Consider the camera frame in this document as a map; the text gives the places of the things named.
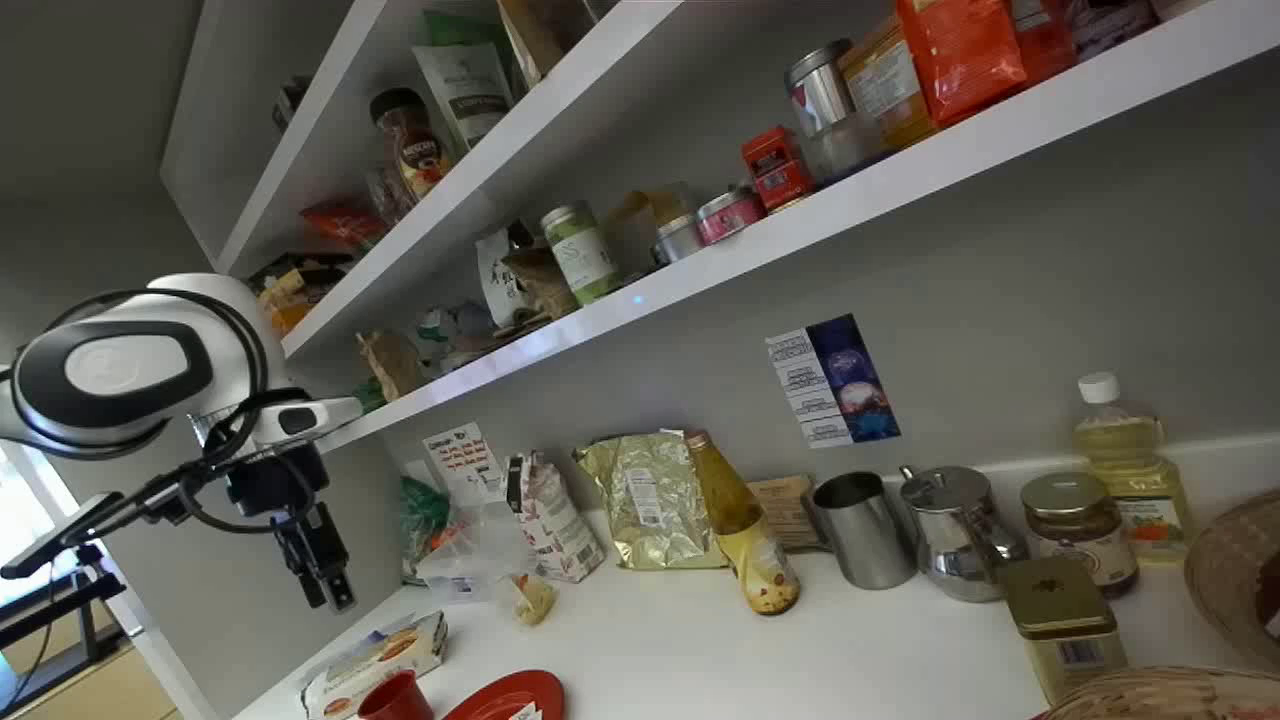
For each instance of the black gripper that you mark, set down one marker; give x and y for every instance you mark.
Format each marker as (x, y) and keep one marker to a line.
(276, 482)

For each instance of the red ceramic mug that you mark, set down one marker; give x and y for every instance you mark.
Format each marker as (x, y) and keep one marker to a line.
(394, 699)

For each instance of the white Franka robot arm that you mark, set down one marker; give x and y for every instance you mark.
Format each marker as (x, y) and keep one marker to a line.
(124, 364)

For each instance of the red speckled plate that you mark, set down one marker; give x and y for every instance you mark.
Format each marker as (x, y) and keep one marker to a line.
(506, 699)

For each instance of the white butter carton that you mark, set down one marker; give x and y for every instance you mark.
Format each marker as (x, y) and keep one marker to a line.
(374, 660)

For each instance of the clear plastic bag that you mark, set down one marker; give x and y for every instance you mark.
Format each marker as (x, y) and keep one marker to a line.
(473, 560)

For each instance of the white orange paper card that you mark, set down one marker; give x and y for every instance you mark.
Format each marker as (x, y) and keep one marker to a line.
(460, 467)

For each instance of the brown paper bag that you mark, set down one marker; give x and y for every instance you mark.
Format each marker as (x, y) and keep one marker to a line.
(389, 363)

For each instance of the white red milk carton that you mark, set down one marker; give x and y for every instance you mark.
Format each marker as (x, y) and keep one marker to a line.
(552, 521)

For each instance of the black tripod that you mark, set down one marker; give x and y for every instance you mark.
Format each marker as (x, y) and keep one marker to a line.
(67, 542)

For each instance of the yellow packet stack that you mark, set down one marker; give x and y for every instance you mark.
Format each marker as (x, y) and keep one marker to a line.
(295, 295)

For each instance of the yellow green foil bag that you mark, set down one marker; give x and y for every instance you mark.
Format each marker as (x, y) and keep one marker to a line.
(645, 503)

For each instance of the red foil bag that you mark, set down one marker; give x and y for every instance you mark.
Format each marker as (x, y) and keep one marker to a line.
(342, 221)

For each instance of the cow print carton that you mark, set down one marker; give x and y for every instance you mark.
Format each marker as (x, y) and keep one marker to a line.
(512, 272)

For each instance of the green labelled jar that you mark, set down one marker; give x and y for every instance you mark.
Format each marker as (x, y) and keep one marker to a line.
(581, 253)

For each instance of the dark lidded jar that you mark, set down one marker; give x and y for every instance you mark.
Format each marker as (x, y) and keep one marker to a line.
(406, 141)

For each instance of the yellow printed bottle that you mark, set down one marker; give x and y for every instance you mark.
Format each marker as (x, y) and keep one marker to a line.
(762, 566)

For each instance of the tan cardboard box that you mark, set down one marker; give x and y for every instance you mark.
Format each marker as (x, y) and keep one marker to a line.
(643, 226)

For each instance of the small wooden block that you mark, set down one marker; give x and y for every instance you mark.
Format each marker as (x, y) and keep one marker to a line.
(785, 512)

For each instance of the small white can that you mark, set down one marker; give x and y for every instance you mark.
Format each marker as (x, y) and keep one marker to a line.
(677, 239)

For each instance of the white green bag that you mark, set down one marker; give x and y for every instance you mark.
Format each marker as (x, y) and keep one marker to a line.
(467, 80)

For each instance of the pink tin can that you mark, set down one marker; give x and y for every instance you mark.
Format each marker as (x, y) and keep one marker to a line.
(728, 217)

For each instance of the steel cup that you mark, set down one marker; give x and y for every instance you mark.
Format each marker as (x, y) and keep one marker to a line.
(864, 533)

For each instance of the blue white box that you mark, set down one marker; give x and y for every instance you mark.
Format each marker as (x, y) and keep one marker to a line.
(833, 383)

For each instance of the brown cardboard box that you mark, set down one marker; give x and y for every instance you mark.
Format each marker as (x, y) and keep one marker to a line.
(541, 33)

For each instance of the small red box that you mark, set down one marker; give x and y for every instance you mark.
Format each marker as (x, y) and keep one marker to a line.
(777, 166)

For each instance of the steel lidded pitcher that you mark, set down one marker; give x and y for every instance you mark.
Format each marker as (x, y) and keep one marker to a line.
(955, 533)

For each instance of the tall steel can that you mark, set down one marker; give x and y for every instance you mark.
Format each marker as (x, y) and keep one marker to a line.
(824, 105)

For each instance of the gold tin box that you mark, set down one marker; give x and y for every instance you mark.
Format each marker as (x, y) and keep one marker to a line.
(1060, 623)

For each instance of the yellow orange box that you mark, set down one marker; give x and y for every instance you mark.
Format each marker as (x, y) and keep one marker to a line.
(891, 85)

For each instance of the glass jar brown contents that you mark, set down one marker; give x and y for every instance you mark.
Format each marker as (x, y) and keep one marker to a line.
(1082, 533)

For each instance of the yellow cooking oil bottle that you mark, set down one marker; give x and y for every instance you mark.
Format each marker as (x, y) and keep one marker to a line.
(1135, 472)

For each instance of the orange snack bag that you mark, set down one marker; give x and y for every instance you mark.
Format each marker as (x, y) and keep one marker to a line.
(963, 54)

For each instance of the flat wicker basket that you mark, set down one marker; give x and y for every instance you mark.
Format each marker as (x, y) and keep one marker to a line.
(1173, 699)

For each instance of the dark red package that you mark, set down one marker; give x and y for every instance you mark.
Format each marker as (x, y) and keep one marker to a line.
(1040, 33)

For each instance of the tall wicker basket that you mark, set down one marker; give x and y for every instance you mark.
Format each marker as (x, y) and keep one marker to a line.
(1242, 575)

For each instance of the white wall shelf unit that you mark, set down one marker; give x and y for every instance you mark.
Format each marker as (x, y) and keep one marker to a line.
(626, 284)

